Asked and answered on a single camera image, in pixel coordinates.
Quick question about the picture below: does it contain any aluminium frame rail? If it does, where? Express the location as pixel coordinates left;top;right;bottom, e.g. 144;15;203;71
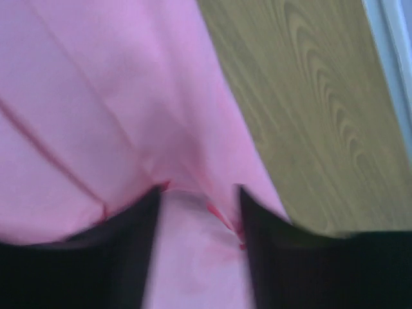
363;0;411;139

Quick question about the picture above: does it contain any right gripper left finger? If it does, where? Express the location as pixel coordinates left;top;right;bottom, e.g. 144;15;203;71
1;186;161;309

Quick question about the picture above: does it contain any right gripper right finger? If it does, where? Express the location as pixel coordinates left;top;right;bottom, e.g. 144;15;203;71
239;187;411;309

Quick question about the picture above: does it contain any pink t shirt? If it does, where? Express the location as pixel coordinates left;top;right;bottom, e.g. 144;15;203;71
1;1;286;308

